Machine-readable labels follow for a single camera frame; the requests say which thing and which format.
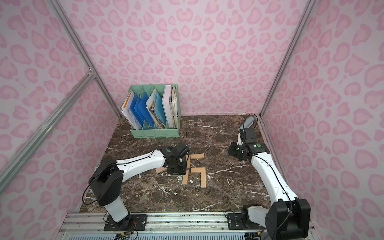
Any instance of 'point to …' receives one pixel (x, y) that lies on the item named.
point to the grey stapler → (248, 123)
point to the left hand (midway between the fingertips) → (184, 170)
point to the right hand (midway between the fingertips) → (230, 149)
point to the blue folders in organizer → (139, 107)
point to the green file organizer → (154, 110)
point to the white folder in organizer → (167, 103)
